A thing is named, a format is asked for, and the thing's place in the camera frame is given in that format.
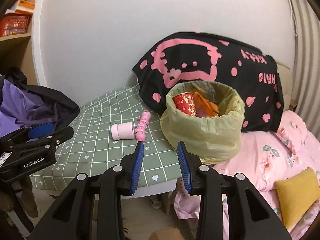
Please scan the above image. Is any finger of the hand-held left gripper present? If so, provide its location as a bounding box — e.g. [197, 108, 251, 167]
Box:
[7, 126, 74, 152]
[0, 123, 55, 145]

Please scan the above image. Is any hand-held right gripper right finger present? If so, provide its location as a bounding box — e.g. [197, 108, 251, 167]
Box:
[177, 141, 293, 240]

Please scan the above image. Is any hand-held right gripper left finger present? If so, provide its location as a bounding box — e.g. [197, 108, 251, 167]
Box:
[31, 142, 145, 240]

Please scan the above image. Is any yellow plastic bag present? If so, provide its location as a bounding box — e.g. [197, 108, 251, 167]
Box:
[160, 80, 245, 163]

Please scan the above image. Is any red gold patterned packet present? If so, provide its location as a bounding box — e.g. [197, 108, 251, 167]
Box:
[172, 92, 198, 117]

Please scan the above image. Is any orange snack wrapper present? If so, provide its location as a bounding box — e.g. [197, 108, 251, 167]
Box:
[194, 91, 220, 117]

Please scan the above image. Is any brown plush object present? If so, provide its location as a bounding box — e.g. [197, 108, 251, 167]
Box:
[0, 175, 38, 218]

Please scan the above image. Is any purple garment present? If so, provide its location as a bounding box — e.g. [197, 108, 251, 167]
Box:
[0, 77, 59, 138]

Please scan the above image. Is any black garment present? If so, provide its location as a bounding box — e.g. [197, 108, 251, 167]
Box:
[0, 66, 80, 133]

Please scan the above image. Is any green checked tablecloth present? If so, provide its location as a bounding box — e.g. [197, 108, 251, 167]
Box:
[29, 84, 180, 190]

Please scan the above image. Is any pink cylindrical container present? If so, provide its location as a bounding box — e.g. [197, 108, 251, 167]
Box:
[111, 121, 135, 141]

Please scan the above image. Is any black and white sneaker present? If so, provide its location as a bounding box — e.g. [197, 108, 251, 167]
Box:
[149, 195, 163, 209]

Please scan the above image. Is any tan rounded object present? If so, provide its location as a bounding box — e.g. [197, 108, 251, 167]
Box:
[148, 227, 186, 240]

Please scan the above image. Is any pink floral blanket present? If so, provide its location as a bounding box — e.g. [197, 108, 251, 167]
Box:
[174, 110, 320, 240]

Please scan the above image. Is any wooden shelf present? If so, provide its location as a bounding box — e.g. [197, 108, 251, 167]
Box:
[0, 0, 40, 85]

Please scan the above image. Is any red plastic basket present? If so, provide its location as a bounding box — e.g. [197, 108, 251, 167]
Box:
[0, 12, 33, 37]

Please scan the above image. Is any black pillow with pink print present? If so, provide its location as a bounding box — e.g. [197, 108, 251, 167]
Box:
[132, 32, 285, 133]

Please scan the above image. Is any yellow cushion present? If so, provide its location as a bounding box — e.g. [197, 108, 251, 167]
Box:
[275, 166, 320, 230]

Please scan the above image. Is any orange box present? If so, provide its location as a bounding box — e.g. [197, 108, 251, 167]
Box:
[14, 0, 35, 13]

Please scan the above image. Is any beige headboard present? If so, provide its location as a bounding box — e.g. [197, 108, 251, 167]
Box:
[276, 60, 298, 110]

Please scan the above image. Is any grey curtain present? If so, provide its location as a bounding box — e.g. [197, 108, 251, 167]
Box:
[287, 0, 320, 140]

